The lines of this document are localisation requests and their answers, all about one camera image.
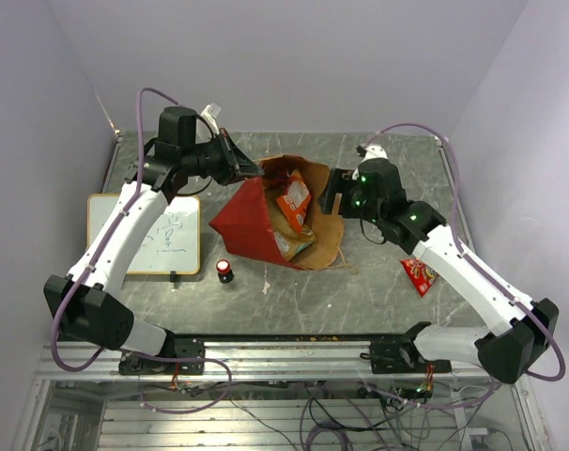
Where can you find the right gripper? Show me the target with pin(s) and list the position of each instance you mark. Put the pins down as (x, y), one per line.
(342, 181)

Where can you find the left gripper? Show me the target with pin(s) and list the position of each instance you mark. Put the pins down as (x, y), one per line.
(235, 160)

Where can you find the red brown paper bag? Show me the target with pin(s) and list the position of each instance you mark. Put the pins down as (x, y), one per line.
(248, 231)

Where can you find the red snack packet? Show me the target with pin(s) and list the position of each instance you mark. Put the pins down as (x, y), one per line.
(421, 275)

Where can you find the orange snack packet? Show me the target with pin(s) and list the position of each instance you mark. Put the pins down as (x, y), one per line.
(294, 200)

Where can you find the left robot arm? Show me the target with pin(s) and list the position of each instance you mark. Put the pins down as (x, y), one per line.
(84, 302)

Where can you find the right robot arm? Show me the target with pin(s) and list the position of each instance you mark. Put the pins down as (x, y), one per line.
(517, 330)

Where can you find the small whiteboard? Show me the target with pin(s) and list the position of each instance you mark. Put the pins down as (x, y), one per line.
(172, 246)

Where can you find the red white black button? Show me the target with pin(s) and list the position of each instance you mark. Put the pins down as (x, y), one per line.
(224, 271)

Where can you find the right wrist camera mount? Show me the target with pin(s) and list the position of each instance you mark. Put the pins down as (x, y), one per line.
(370, 152)

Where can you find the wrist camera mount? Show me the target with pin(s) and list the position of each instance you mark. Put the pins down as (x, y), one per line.
(370, 152)
(208, 127)

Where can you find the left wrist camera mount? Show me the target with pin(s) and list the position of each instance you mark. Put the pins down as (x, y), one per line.
(208, 127)

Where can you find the aluminium frame rail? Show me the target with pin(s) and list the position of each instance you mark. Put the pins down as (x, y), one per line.
(247, 361)

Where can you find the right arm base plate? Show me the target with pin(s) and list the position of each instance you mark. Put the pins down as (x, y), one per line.
(398, 357)

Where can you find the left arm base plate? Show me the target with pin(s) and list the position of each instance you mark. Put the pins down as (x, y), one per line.
(184, 355)

